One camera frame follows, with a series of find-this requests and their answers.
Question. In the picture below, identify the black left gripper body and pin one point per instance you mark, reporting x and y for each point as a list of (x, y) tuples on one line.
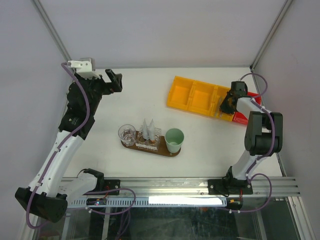
[(100, 87)]

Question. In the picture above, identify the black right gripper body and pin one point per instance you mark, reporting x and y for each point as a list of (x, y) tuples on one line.
[(225, 106)]

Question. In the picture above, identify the grey toothbrush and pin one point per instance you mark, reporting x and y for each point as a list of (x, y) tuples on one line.
[(217, 109)]

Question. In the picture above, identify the clear glass tumbler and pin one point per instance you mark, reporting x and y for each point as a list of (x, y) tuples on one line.
[(127, 134)]

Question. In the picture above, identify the white toothpaste tube black cap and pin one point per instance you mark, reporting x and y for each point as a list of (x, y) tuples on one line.
[(144, 130)]

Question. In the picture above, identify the green plastic cup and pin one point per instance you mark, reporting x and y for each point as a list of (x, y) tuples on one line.
[(174, 139)]

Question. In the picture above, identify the clear glass holder block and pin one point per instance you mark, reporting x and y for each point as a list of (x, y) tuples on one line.
[(146, 143)]

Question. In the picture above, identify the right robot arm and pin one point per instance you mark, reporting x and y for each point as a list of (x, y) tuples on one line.
[(263, 136)]

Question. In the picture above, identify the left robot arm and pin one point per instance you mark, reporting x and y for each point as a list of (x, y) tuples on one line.
[(45, 197)]

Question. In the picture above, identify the wooden oval tray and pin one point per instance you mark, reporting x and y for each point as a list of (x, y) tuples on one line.
[(163, 151)]

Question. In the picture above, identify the red plastic bin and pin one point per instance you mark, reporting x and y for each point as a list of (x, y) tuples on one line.
[(239, 117)]

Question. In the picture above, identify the yellow bin middle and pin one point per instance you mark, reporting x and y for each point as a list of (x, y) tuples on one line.
[(202, 98)]

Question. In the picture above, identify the yellow bin left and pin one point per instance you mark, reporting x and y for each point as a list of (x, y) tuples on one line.
[(180, 92)]

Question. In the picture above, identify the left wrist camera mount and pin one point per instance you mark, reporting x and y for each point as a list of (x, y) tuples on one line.
[(85, 68)]

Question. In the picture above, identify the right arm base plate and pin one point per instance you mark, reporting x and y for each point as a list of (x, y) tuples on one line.
[(225, 188)]

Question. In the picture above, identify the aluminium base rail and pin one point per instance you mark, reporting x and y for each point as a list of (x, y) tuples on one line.
[(260, 186)]

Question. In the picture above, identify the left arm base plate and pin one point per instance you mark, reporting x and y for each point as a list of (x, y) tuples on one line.
[(110, 187)]

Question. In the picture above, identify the white cable duct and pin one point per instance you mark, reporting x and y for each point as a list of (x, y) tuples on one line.
[(152, 201)]

